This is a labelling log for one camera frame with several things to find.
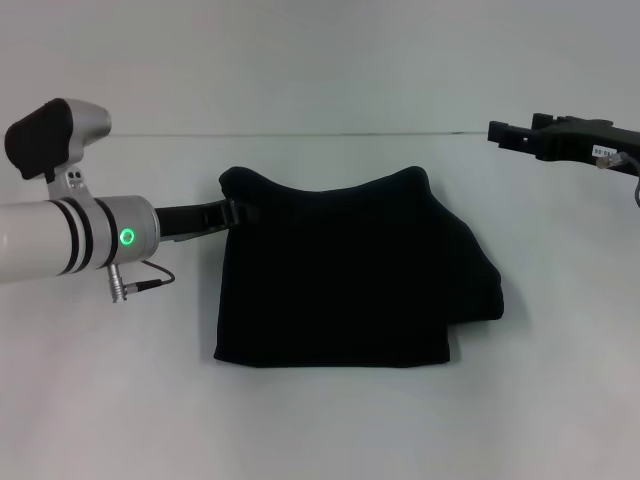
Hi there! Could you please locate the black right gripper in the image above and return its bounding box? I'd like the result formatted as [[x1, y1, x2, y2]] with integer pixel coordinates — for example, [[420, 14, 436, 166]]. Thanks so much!
[[487, 113, 640, 177]]

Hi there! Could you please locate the thin dark left arm cable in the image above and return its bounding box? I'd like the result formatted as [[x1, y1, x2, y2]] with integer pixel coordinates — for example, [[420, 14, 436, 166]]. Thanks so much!
[[107, 258, 177, 304]]

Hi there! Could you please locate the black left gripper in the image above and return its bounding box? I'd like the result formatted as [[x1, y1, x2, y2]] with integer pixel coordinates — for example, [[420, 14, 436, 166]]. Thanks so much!
[[153, 197, 262, 243]]

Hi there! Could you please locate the small silver right gripper plug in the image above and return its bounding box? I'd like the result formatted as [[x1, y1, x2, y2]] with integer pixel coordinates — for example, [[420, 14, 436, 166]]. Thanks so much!
[[595, 151, 629, 170]]

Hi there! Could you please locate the black t-shirt with FREE print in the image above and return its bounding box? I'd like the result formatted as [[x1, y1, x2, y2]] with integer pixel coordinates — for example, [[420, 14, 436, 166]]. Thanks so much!
[[213, 166, 505, 370]]

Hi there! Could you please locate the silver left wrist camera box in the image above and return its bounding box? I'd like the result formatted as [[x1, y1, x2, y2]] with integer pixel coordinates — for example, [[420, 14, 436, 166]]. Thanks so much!
[[3, 97, 113, 202]]

